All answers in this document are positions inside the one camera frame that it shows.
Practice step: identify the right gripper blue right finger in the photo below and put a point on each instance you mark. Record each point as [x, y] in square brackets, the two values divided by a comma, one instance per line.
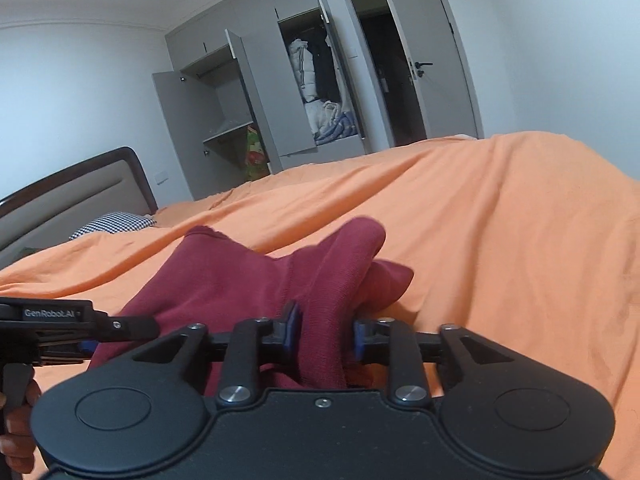
[395, 345]

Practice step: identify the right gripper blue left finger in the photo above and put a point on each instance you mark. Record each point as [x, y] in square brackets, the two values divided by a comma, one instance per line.
[253, 343]

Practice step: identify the maroon red garment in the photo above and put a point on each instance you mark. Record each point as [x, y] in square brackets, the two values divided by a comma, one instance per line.
[214, 280]

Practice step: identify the pile of white blue clothes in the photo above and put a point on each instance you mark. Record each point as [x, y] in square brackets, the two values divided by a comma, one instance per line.
[329, 121]

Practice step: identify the dark hanging clothes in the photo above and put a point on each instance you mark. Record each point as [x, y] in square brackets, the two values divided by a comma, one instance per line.
[324, 70]

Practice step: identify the person's left hand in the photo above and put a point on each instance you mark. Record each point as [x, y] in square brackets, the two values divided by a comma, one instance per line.
[17, 444]

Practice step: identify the dark brown padded headboard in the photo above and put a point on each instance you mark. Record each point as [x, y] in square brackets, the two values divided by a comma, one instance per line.
[47, 212]

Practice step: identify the checkered blue white pillow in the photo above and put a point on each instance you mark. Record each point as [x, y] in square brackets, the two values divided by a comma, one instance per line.
[115, 222]

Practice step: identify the colourful bag in wardrobe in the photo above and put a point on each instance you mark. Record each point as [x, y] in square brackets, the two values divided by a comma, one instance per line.
[256, 160]

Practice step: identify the orange bed sheet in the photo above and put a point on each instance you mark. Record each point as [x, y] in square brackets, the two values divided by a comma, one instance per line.
[529, 239]

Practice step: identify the grey room door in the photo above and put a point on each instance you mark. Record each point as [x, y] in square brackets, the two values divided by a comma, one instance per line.
[436, 67]

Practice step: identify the grey wardrobe with open doors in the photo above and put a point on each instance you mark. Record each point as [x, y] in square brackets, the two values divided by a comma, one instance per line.
[231, 70]

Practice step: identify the white hanging jacket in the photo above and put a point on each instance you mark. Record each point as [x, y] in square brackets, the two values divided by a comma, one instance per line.
[302, 63]

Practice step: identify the white wall socket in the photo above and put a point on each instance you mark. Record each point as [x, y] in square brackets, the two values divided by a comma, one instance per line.
[161, 177]

